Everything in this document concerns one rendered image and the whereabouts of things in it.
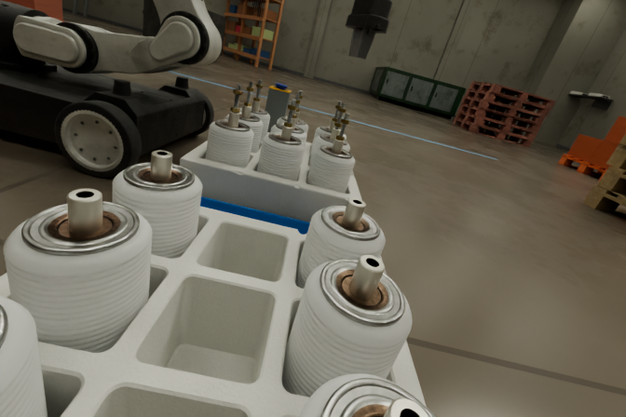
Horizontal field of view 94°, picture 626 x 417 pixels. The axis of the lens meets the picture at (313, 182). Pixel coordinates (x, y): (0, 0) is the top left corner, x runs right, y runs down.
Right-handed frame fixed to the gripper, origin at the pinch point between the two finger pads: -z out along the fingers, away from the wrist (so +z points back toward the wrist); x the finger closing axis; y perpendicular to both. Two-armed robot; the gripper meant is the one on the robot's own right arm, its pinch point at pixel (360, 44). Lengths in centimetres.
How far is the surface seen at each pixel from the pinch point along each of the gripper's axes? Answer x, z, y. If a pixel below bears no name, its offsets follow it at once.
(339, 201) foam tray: -18.7, -31.8, 6.3
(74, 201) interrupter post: -40, -21, 46
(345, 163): -15.3, -24.4, 5.4
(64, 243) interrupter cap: -41, -23, 47
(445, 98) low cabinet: 482, 0, -609
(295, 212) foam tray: -14.9, -36.8, 13.8
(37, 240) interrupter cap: -41, -23, 48
